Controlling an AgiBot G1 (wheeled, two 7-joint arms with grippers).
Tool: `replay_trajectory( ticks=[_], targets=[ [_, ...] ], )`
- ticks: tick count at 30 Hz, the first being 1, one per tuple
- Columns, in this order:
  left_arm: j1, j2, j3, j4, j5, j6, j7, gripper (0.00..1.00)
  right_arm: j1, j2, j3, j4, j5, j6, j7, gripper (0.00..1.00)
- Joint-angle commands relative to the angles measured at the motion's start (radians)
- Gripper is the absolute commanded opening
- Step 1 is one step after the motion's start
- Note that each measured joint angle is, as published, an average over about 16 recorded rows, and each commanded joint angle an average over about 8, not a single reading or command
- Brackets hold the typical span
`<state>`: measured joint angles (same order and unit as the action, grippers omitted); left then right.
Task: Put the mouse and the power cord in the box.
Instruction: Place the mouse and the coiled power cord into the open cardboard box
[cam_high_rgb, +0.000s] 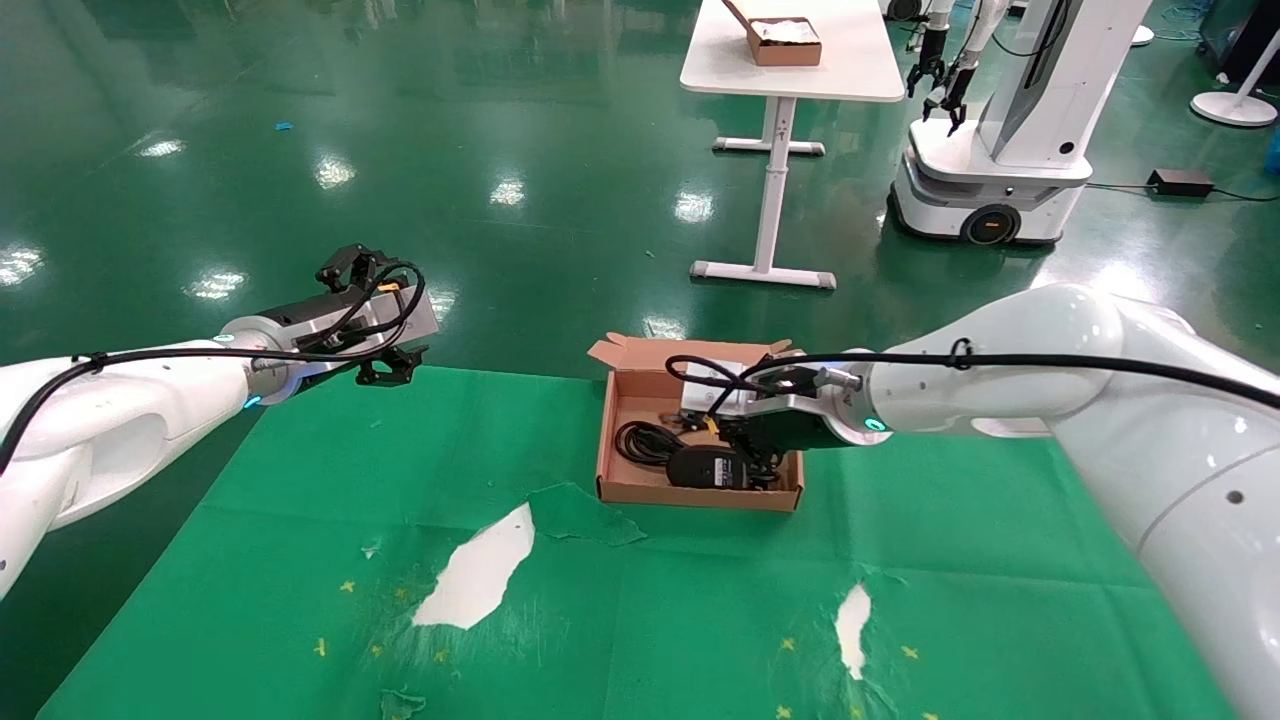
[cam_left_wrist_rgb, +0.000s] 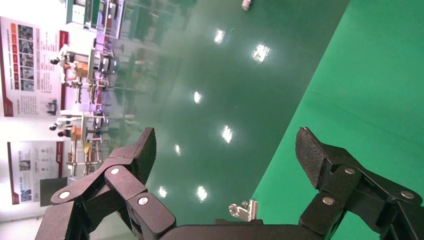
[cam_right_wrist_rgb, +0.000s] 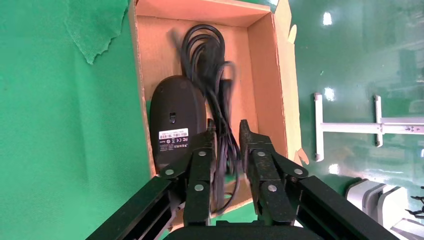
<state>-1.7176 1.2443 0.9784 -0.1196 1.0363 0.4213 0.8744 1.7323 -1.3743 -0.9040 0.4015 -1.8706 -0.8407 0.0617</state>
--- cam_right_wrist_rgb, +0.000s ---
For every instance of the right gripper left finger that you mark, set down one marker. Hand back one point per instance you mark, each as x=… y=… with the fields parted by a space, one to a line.
x=198 y=172

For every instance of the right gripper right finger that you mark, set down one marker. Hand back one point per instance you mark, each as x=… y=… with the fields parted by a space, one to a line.
x=261 y=172

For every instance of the open brown cardboard box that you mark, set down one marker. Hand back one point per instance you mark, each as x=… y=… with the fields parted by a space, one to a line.
x=159 y=49

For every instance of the white standing desk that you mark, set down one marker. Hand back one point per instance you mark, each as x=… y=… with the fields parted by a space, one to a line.
x=351 y=127

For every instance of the white wheeled robot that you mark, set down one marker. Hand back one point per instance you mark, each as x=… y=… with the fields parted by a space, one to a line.
x=371 y=198

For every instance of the green table cloth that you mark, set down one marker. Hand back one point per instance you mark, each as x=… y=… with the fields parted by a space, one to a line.
x=49 y=132

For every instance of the small black robot gripper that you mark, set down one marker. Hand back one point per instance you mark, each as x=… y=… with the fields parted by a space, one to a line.
x=417 y=207

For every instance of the torn loose green cloth piece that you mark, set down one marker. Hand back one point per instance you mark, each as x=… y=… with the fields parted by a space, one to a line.
x=96 y=30

